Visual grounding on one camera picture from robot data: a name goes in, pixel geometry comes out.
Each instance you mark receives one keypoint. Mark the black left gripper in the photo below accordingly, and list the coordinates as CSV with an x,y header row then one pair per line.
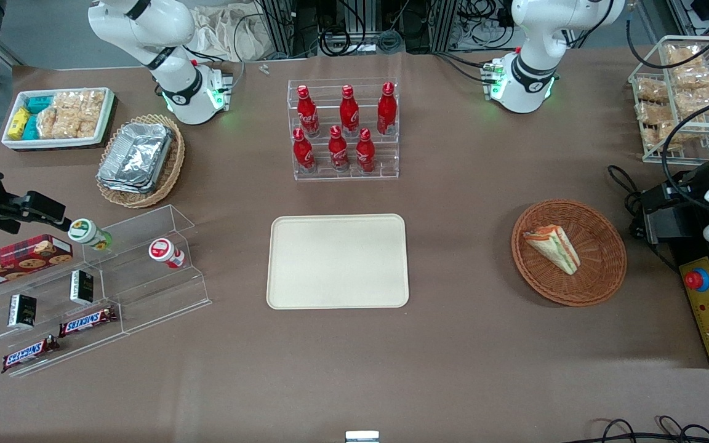
x,y
693,184

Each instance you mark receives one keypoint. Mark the triangle sandwich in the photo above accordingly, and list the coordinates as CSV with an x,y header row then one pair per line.
x,y
554,249

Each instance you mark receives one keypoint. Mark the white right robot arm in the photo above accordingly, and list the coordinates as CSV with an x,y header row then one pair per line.
x,y
145,37

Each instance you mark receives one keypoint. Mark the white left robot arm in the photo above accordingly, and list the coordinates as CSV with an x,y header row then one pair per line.
x,y
536,37

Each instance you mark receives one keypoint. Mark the round brown wicker basket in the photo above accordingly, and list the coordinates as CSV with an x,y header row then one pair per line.
x,y
597,271

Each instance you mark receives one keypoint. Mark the oval tan wicker basket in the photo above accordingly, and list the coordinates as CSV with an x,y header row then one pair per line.
x,y
173,166

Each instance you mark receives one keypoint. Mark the beige plastic tray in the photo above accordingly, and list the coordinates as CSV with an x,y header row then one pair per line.
x,y
337,261

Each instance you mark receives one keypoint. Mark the red cookie box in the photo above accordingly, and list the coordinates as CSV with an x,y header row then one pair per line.
x,y
16,261

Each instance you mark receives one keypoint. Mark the green capped white bottle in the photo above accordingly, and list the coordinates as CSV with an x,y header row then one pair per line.
x,y
87,234

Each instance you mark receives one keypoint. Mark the red emergency stop button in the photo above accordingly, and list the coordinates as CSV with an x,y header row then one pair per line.
x,y
695,280

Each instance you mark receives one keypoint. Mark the brown snack bag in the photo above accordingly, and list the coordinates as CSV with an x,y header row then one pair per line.
x,y
698,103
690,54
696,79
662,136
651,90
655,112

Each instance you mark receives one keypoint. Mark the teal snack packet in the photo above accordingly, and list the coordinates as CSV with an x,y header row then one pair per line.
x,y
31,127
39,103

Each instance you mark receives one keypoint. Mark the yellow snack packet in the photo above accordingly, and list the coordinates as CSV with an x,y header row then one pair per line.
x,y
18,123

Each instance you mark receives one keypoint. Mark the clear rice cracker pack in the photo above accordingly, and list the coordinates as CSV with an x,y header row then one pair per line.
x,y
48,123
93,101
77,125
68,100

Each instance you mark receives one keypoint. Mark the small black box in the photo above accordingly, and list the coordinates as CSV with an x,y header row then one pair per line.
x,y
82,287
22,311

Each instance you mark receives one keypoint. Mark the white rectangular bin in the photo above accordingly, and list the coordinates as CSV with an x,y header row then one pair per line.
x,y
102,123

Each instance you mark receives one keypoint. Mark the stack of foil containers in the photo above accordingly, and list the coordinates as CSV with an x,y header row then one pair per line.
x,y
136,157

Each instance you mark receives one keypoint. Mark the brown Snickers bar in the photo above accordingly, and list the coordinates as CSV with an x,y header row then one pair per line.
x,y
28,354
87,321

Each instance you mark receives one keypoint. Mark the red capped white bottle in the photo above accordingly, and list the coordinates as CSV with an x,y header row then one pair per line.
x,y
165,252

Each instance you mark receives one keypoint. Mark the clear acrylic stepped shelf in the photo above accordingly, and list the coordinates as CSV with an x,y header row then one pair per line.
x,y
151,289

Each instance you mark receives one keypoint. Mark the beige cloth bag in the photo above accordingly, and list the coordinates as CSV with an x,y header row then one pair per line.
x,y
225,31

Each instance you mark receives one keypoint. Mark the red cola bottle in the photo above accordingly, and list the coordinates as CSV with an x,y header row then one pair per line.
x,y
303,151
365,152
386,111
338,151
349,112
308,114

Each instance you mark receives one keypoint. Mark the clear acrylic bottle rack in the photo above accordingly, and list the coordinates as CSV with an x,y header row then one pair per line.
x,y
345,169

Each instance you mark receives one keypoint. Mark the aluminium frame post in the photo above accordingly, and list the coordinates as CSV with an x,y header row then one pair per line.
x,y
284,27

